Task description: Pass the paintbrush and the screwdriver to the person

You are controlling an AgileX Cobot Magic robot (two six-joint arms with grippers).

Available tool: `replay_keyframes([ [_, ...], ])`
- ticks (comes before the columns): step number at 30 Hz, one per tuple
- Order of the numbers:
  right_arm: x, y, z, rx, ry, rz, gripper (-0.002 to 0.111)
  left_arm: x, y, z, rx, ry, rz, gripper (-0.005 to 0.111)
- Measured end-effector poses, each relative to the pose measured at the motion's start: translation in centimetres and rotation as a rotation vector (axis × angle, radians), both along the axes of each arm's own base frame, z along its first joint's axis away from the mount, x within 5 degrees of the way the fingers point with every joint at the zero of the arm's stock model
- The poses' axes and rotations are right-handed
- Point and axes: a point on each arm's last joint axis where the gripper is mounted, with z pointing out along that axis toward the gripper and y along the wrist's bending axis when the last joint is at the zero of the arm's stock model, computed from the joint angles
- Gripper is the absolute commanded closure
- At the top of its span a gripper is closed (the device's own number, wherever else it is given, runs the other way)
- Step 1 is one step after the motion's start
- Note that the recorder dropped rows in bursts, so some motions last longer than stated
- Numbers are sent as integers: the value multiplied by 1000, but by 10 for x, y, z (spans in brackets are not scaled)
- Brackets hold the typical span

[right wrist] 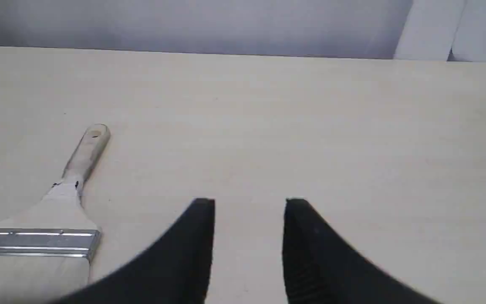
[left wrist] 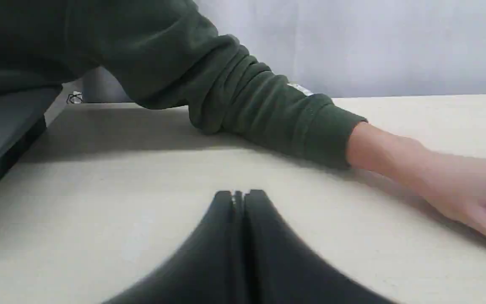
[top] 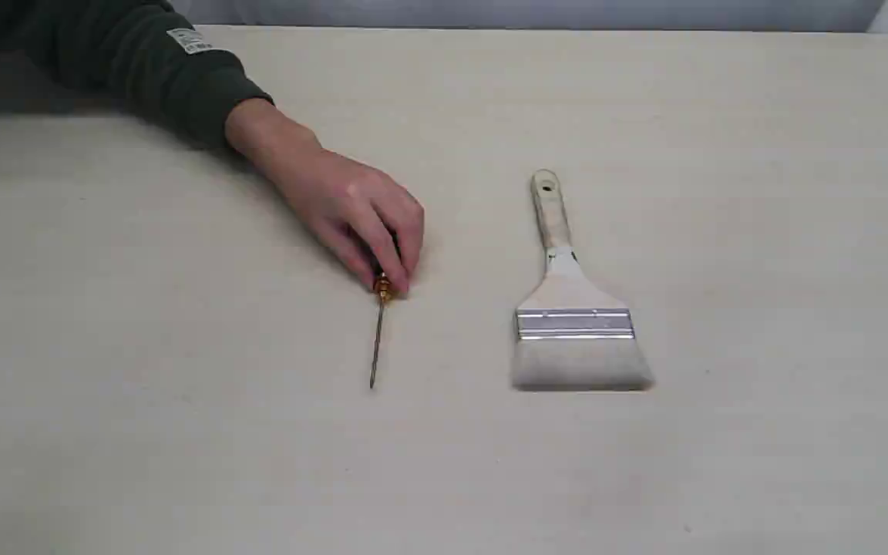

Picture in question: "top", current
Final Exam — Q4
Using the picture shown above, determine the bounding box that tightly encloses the wide white paint brush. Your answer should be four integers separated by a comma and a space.
511, 169, 655, 392

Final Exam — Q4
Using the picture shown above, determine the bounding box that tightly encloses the person's bare hand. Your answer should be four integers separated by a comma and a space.
224, 99, 426, 295

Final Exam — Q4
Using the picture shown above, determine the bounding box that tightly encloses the dark green sleeved forearm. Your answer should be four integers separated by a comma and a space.
0, 1, 269, 148

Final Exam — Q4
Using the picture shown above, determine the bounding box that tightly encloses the black and gold screwdriver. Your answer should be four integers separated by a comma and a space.
368, 271, 394, 390

